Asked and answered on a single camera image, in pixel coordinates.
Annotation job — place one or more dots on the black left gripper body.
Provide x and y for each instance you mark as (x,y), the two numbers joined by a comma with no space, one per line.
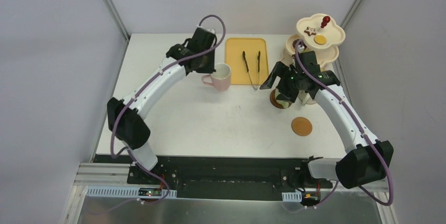
(205,62)

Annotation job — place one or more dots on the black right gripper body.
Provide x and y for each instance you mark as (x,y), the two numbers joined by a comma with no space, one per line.
(283,83)

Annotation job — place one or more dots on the floral mug with green inside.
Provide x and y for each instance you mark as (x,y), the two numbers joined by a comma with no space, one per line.
(306,99)

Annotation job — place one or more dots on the pink mug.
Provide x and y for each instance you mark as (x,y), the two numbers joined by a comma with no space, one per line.
(220,79)

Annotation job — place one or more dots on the metal tongs with black tips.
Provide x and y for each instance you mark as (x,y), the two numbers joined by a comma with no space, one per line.
(255,88)

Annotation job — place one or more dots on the light green mug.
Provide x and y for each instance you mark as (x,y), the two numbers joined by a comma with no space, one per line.
(283,104)

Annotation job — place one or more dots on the dark brown wooden coaster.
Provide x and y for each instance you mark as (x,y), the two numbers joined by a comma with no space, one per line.
(272,99)

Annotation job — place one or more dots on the orange round coaster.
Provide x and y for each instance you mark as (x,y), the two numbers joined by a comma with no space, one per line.
(301,126)

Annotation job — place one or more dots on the star-shaped chocolate cookie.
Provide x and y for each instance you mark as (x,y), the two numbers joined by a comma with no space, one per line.
(309,31)

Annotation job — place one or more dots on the round yellow biscuit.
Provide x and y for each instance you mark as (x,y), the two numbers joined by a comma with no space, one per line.
(320,39)

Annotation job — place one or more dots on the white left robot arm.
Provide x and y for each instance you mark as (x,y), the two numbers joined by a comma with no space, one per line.
(126,115)

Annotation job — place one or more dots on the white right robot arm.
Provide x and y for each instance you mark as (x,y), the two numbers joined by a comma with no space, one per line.
(367,158)

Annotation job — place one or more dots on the yellow plastic tray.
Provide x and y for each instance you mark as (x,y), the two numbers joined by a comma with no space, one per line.
(233,57)

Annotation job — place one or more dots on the cream three-tier cake stand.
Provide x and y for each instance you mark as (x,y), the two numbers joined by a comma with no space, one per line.
(320,34)

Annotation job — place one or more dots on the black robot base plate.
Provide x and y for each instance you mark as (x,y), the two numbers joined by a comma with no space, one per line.
(230,178)

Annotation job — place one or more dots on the right white slotted cable duct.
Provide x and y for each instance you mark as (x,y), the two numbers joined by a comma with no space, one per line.
(295,196)

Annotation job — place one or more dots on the left aluminium frame post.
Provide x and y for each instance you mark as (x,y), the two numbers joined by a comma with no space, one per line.
(117,19)

